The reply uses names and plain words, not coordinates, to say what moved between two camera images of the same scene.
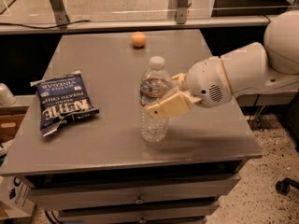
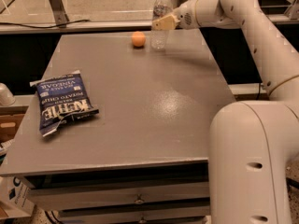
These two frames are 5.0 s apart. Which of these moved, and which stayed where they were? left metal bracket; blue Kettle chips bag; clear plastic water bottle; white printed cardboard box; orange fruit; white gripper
Moved: white gripper; clear plastic water bottle
Stayed: blue Kettle chips bag; white printed cardboard box; orange fruit; left metal bracket
